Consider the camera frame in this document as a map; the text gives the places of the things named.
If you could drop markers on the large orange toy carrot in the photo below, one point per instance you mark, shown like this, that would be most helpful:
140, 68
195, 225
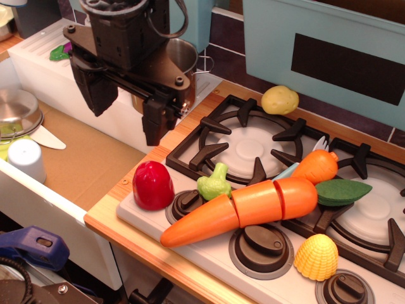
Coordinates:
259, 203

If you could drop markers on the white toy stove top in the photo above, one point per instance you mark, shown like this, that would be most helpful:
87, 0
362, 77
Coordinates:
212, 255

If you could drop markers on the steel bowl in sink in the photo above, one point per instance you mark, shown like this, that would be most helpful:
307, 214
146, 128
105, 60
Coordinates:
20, 114

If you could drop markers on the small orange toy carrot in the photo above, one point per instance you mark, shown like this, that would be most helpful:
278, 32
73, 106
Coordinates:
318, 166

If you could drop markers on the green toy broccoli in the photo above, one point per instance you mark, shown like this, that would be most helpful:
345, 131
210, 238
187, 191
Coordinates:
216, 184

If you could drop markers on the red toy pepper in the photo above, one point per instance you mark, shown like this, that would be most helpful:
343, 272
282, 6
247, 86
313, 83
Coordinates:
152, 186

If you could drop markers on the white plastic toy knife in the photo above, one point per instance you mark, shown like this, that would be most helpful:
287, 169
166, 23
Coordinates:
45, 138

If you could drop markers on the green felt leaf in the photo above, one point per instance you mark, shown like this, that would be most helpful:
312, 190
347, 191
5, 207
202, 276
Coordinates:
341, 192

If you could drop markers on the yellow toy potato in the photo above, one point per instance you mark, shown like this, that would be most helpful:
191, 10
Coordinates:
279, 100

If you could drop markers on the right black burner grate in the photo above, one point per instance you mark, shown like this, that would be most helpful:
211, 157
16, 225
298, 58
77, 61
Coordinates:
370, 231

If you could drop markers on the middle black stove knob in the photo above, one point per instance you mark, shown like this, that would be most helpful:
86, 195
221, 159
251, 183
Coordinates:
261, 252

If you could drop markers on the black stove knob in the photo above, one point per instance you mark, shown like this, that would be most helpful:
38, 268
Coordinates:
183, 203
261, 252
343, 287

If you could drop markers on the stainless steel pot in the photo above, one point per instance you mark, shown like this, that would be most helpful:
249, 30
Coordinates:
172, 64

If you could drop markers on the white plastic cup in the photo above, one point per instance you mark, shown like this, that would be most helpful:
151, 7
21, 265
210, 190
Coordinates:
26, 155

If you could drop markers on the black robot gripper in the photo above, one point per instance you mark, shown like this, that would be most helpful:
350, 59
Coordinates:
104, 56

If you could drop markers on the black burner grate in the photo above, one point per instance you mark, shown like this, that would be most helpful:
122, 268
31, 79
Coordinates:
370, 231
254, 145

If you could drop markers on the left black burner grate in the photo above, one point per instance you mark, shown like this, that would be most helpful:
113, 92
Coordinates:
254, 145

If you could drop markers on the white toy sink basin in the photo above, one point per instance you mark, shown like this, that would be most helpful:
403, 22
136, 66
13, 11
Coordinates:
98, 152

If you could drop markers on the yellow toy corn piece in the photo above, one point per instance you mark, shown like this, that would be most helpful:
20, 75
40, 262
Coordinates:
317, 258

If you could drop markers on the light blue toy fork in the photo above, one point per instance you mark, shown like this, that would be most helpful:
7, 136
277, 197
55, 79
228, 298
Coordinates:
316, 149

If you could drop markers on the blue clamp handle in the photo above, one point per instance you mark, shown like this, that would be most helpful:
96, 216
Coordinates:
36, 246

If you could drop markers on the right black stove knob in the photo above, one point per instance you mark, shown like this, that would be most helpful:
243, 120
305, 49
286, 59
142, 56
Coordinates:
343, 287

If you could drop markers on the left black stove knob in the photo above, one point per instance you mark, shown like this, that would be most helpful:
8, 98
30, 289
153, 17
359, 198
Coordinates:
183, 203

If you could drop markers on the green purple toy vegetable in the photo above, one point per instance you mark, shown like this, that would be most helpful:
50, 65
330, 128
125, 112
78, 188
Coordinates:
61, 52

